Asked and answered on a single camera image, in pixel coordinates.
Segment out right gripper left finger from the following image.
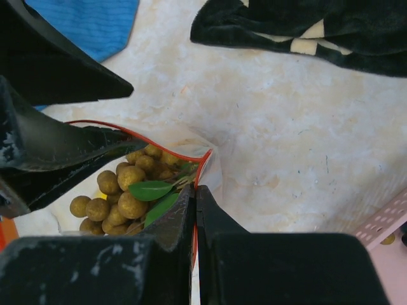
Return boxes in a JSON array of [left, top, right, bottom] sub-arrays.
[[1, 186, 195, 304]]

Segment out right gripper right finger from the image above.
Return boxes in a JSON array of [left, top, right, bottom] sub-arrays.
[[196, 186, 389, 304]]

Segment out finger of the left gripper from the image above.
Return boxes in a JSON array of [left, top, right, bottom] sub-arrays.
[[1, 78, 147, 219], [1, 1, 134, 106]]

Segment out clear zip top bag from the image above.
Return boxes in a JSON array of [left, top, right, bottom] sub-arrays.
[[1, 119, 222, 249]]

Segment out yellow lemon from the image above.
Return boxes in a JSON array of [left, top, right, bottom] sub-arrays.
[[96, 191, 107, 200]]

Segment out brown longan bunch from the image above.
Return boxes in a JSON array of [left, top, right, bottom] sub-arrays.
[[69, 144, 199, 236]]

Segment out blue cloth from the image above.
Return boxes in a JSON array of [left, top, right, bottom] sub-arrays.
[[24, 1, 139, 107]]

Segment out pink plastic basket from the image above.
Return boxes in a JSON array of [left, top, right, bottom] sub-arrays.
[[354, 189, 406, 304]]

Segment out loose brown longan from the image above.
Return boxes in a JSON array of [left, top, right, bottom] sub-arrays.
[[380, 233, 396, 245]]

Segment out black grape bunch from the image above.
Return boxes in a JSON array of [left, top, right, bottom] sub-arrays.
[[400, 222, 407, 247]]

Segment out black floral pillow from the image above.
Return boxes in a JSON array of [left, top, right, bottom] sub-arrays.
[[190, 1, 406, 78]]

